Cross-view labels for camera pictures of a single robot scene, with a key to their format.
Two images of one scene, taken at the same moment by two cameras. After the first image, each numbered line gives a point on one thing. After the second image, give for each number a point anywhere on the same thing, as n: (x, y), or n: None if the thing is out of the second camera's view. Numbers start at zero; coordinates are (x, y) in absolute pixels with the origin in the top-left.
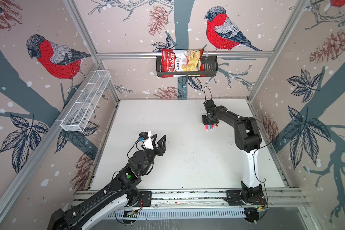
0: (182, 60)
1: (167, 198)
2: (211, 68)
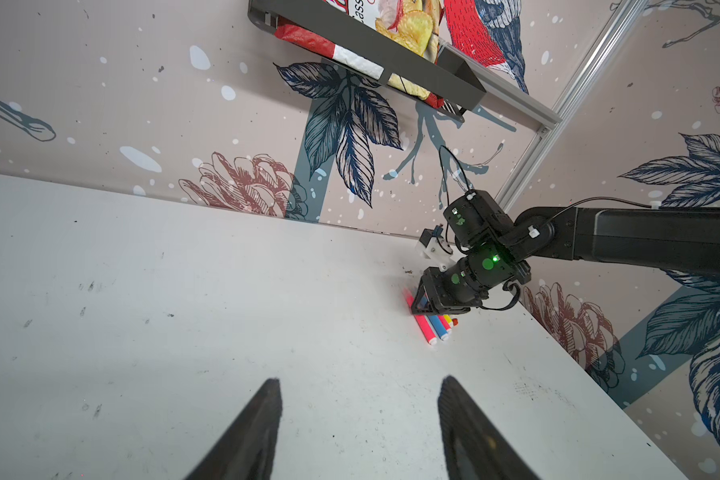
0: (417, 23)
1: None
2: (438, 75)
